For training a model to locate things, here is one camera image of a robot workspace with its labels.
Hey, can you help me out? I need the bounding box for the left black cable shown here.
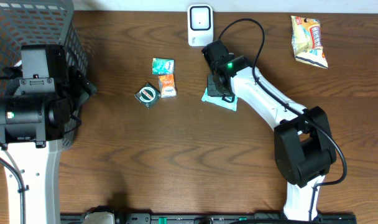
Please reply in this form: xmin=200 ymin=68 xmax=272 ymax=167
xmin=0 ymin=151 xmax=30 ymax=224

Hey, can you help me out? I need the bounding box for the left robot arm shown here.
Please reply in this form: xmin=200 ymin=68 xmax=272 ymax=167
xmin=0 ymin=44 xmax=96 ymax=223

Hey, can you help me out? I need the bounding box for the light green pouch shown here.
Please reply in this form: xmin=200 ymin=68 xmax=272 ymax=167
xmin=201 ymin=88 xmax=237 ymax=111

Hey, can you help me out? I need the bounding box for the dark green balm box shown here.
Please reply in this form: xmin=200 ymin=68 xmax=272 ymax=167
xmin=134 ymin=83 xmax=160 ymax=109

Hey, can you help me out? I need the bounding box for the yellow snack chip bag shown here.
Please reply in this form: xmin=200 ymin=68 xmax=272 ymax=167
xmin=291 ymin=16 xmax=328 ymax=69

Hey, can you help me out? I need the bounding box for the right black cable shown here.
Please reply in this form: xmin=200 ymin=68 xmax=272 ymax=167
xmin=218 ymin=17 xmax=348 ymax=222

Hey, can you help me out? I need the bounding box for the orange tissue packet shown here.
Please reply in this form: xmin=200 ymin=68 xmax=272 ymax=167
xmin=159 ymin=74 xmax=177 ymax=98

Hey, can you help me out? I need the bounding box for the teal tissue packet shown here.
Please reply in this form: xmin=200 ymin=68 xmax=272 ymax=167
xmin=152 ymin=58 xmax=175 ymax=75

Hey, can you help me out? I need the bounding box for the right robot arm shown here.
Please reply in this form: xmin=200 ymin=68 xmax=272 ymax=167
xmin=201 ymin=40 xmax=337 ymax=221

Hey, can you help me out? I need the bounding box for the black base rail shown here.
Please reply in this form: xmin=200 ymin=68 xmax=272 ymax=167
xmin=60 ymin=212 xmax=358 ymax=224

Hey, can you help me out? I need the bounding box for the black cable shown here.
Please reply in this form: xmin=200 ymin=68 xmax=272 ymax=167
xmin=0 ymin=151 xmax=30 ymax=224
xmin=218 ymin=17 xmax=348 ymax=222

